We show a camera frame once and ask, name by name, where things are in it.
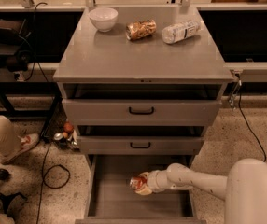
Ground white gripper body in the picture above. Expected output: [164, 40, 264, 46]
[147, 170, 169, 193]

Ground red coke can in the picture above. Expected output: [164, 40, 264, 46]
[130, 176, 147, 190]

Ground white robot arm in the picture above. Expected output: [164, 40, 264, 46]
[130, 159, 267, 224]

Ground bottom grey drawer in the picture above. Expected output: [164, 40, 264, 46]
[75, 155, 206, 224]

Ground grey drawer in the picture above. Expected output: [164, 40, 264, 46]
[63, 84, 220, 126]
[77, 125, 204, 155]
[75, 155, 206, 224]

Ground middle grey drawer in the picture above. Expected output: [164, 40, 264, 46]
[77, 125, 204, 155]

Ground top grey drawer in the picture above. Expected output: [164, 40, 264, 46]
[63, 84, 220, 126]

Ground grey drawer cabinet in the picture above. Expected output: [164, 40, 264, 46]
[52, 5, 236, 170]

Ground silver can on floor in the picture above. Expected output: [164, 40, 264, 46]
[53, 133, 63, 141]

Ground brown snack can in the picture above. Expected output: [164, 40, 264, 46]
[126, 20, 157, 41]

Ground orange fruit on floor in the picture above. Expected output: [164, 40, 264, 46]
[63, 122, 74, 133]

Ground white orange sneaker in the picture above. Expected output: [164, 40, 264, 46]
[0, 133, 39, 165]

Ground black chair base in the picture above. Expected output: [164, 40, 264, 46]
[0, 166, 29, 214]

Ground clear plastic water bottle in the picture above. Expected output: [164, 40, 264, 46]
[162, 20, 200, 44]

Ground person leg beige trousers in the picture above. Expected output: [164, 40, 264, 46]
[0, 116, 21, 157]

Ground white bowl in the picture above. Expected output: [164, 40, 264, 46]
[89, 7, 119, 32]

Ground black equipment on stand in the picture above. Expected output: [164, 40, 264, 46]
[0, 19, 33, 72]

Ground black looped floor cable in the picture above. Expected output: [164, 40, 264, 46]
[35, 142, 72, 224]

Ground black adapter cable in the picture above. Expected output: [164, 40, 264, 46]
[237, 91, 267, 163]

